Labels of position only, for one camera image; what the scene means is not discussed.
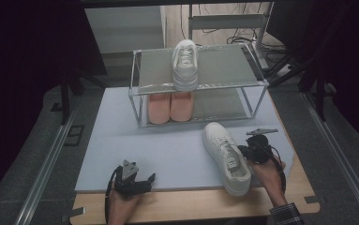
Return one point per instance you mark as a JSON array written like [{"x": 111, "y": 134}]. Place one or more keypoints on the pink slide slipper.
[
  {"x": 158, "y": 109},
  {"x": 182, "y": 108}
]

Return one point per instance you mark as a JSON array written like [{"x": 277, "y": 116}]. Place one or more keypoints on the white metal stand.
[{"x": 227, "y": 21}]

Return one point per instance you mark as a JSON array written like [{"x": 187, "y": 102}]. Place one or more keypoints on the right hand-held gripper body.
[{"x": 260, "y": 150}]

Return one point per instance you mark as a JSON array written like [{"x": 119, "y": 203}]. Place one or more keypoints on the person's right hand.
[{"x": 269, "y": 176}]

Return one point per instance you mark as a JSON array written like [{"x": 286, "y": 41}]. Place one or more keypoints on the black stand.
[
  {"x": 321, "y": 100},
  {"x": 64, "y": 100}
]

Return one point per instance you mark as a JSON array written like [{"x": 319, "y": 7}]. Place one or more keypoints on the aluminium rail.
[
  {"x": 42, "y": 175},
  {"x": 339, "y": 156}
]

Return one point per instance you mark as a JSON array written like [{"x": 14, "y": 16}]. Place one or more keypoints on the metal two-tier shoe rack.
[{"x": 224, "y": 68}]

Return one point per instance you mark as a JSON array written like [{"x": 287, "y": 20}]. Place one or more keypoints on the person's left hand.
[{"x": 121, "y": 211}]

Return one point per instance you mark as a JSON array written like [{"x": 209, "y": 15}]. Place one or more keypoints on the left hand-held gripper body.
[{"x": 131, "y": 186}]

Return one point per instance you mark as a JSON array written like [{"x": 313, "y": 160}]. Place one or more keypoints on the black floor frame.
[{"x": 74, "y": 126}]

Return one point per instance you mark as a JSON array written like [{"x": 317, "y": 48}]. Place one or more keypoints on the grey cabinet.
[{"x": 124, "y": 28}]

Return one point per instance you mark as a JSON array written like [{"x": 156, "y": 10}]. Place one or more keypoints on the white sneaker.
[
  {"x": 217, "y": 140},
  {"x": 185, "y": 78}
]

